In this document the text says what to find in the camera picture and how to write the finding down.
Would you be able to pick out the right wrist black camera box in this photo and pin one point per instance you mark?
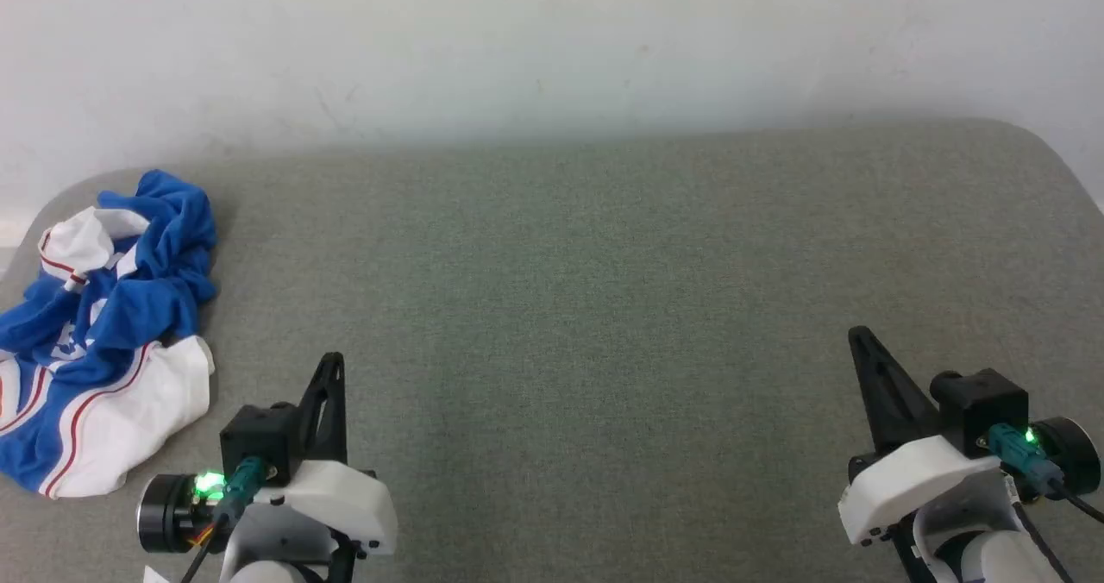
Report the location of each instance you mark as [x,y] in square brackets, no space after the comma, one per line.
[983,402]

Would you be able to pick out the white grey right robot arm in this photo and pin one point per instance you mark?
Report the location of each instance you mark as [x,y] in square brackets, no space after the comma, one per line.
[992,557]

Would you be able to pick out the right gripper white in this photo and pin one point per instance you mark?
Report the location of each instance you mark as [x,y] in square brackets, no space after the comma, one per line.
[906,479]

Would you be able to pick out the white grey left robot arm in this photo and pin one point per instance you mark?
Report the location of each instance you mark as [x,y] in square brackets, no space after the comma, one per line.
[276,548]

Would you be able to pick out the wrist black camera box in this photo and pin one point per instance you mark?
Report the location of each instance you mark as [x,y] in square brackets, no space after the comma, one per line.
[983,402]
[259,436]

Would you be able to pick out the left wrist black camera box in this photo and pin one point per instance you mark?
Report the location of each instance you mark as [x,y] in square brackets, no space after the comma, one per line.
[259,436]

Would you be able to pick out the blue white basketball jersey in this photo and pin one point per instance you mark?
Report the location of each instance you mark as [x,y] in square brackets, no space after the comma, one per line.
[129,307]

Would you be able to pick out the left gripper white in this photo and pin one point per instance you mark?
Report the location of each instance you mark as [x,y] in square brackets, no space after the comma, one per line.
[345,501]

